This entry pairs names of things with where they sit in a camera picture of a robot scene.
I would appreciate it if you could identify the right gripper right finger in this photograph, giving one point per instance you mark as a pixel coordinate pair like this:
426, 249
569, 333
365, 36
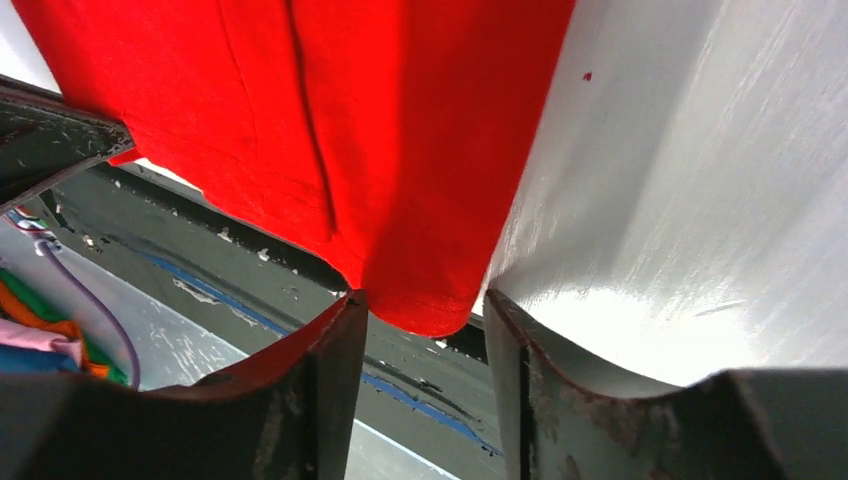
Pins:
566, 413

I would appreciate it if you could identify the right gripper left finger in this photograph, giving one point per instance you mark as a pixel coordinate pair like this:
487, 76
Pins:
285, 412

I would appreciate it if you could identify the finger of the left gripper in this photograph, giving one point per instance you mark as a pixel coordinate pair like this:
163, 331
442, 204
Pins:
45, 141

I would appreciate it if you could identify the red t-shirt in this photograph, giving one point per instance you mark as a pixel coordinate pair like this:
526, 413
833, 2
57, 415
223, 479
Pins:
386, 137

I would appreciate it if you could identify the colourful clothes pile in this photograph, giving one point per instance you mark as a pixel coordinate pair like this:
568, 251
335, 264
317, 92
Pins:
28, 321

